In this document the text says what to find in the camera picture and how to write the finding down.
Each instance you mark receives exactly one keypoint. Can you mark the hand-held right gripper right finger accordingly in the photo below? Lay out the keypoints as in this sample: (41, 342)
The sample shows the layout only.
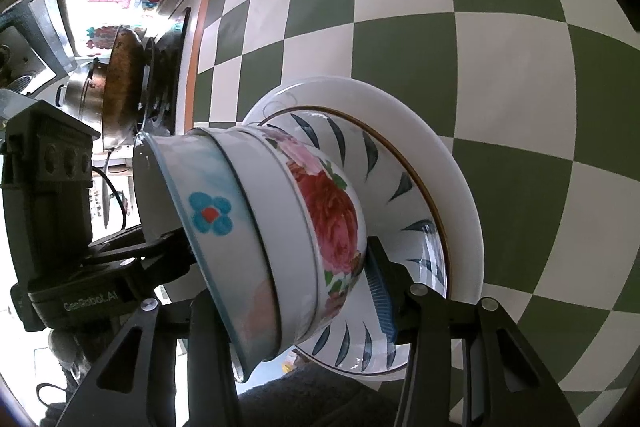
(380, 302)

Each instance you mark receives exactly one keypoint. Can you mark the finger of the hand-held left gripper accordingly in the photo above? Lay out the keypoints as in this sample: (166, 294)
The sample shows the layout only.
(150, 247)
(155, 279)

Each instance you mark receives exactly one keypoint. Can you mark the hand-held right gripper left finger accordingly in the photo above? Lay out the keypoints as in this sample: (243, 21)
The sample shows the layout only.
(210, 332)

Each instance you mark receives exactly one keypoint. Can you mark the blue flower print bowl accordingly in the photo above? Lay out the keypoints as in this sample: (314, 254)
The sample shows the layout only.
(225, 267)

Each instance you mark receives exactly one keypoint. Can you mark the rose print bowl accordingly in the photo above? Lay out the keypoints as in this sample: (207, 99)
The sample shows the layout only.
(330, 217)

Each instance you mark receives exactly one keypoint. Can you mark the blue leaf pattern plate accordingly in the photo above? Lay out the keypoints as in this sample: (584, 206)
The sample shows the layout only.
(385, 167)

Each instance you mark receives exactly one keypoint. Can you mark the large white plate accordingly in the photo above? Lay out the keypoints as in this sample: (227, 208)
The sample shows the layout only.
(450, 167)

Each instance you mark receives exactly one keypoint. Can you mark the person's left hand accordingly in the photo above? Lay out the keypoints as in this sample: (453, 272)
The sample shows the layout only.
(67, 344)

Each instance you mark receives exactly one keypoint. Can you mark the steel pot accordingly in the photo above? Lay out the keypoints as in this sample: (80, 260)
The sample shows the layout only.
(82, 89)

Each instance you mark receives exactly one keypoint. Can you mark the brown wok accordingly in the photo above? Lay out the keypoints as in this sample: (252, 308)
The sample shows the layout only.
(120, 87)

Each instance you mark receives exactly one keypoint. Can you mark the black gas stove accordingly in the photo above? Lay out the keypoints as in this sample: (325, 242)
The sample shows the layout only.
(162, 77)

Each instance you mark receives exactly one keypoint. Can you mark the grey range hood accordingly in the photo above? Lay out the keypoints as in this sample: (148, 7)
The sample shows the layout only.
(45, 27)

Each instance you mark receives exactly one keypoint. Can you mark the green white checkered tablecloth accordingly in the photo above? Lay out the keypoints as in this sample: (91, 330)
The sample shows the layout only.
(500, 57)

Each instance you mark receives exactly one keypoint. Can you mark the colourful wall sticker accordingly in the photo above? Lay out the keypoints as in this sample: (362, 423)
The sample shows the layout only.
(100, 38)

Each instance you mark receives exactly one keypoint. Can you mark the flower wall sticker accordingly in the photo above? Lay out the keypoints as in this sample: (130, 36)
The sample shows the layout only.
(150, 1)

